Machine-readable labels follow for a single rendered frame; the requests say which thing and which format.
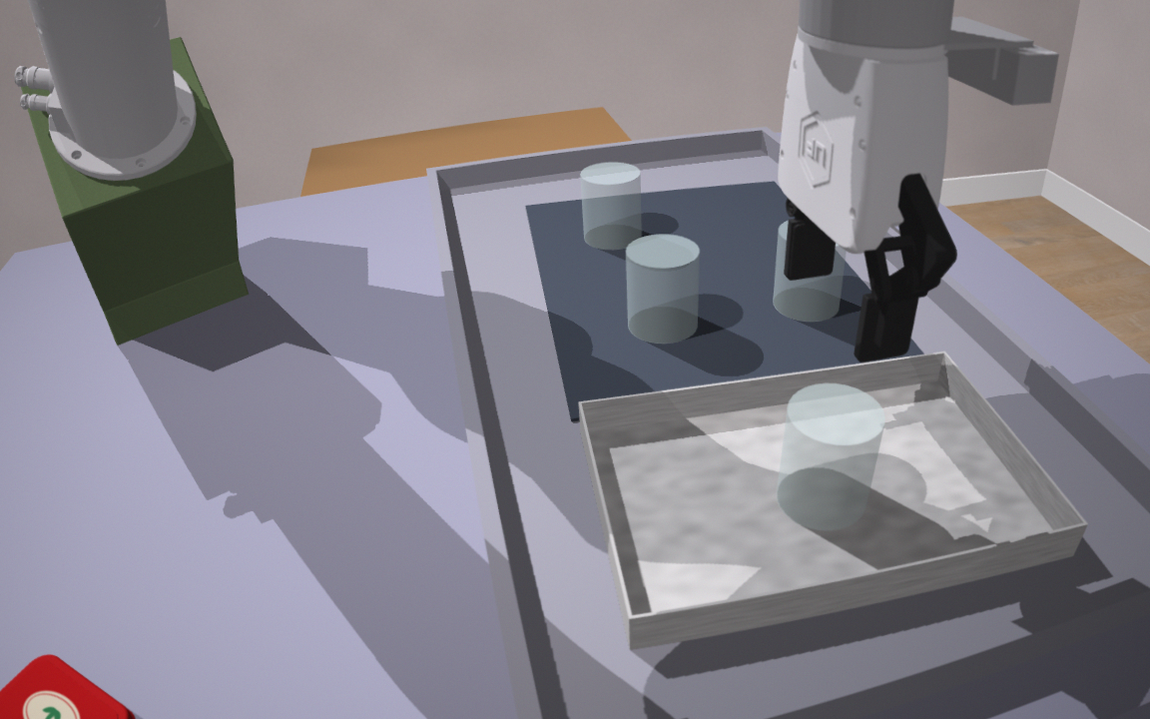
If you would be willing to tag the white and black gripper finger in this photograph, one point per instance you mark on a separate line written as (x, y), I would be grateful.
(928, 251)
(809, 251)

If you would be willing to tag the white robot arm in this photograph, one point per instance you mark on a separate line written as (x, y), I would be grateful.
(114, 114)

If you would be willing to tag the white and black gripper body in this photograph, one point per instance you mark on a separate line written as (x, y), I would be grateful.
(857, 120)

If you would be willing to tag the translucent grey cylinder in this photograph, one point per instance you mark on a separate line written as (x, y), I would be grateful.
(611, 205)
(662, 288)
(831, 442)
(807, 300)

